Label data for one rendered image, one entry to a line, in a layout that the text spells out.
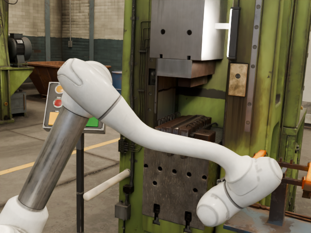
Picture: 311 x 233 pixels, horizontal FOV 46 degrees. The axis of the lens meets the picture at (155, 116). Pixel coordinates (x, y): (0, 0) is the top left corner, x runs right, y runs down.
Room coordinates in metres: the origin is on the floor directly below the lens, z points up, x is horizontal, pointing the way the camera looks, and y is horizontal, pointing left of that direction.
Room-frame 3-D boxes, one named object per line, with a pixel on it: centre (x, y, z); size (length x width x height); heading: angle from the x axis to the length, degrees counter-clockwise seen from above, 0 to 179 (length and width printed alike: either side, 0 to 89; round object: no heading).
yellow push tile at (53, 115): (2.03, 0.55, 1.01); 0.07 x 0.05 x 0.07; 90
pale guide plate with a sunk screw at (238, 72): (1.97, -0.43, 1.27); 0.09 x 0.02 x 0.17; 65
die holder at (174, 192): (2.16, -0.23, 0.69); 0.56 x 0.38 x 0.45; 155
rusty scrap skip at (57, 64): (8.82, 2.18, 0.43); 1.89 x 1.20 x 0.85; 55
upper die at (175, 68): (2.18, -0.18, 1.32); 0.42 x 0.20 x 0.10; 155
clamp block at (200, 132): (1.97, -0.28, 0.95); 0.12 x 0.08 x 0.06; 155
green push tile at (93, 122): (2.02, 0.35, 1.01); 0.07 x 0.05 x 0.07; 90
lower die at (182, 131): (2.18, -0.18, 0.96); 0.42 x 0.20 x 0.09; 155
